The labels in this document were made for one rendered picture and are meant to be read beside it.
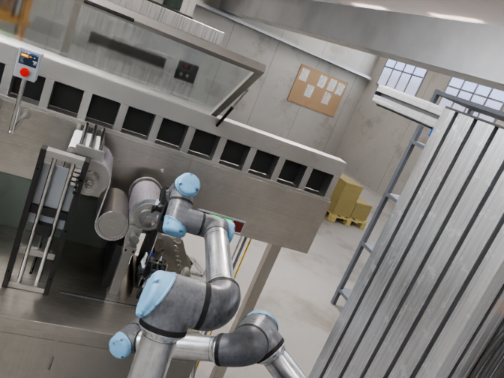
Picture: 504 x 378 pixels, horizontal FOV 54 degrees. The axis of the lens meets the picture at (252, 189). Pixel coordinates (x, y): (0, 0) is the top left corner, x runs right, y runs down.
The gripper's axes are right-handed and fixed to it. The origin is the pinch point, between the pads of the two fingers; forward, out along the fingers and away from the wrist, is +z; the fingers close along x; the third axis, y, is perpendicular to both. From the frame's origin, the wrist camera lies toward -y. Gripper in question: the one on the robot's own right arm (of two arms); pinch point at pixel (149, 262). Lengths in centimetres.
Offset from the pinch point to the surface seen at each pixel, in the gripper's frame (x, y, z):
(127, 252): 9.4, 2.4, -1.1
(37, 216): 43.6, 10.7, -6.6
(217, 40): -73, 82, 416
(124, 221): 13.4, 11.3, 6.0
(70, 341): 20.9, -26.9, -20.5
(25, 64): 61, 57, 7
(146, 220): 6.1, 15.5, 3.2
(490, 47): -251, 165, 198
